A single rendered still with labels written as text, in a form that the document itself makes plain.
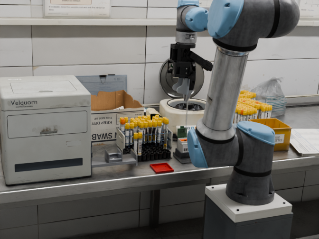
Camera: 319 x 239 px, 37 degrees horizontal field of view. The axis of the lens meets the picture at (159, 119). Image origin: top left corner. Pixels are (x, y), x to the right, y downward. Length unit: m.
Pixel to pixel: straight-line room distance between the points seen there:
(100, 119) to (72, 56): 0.40
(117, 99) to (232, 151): 0.93
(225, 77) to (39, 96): 0.60
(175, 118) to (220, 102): 0.74
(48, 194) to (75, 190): 0.09
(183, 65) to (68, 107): 0.43
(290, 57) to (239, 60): 1.44
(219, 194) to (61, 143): 0.53
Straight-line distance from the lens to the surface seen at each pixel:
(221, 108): 1.31
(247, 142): 1.42
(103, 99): 2.19
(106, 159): 1.70
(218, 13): 1.20
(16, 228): 2.44
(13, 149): 1.58
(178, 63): 1.68
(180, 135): 1.83
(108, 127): 1.94
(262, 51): 2.57
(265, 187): 1.49
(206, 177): 1.78
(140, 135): 1.76
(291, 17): 1.24
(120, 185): 1.66
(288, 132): 2.02
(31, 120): 1.56
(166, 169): 1.74
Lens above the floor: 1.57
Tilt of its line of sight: 18 degrees down
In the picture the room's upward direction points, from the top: 3 degrees clockwise
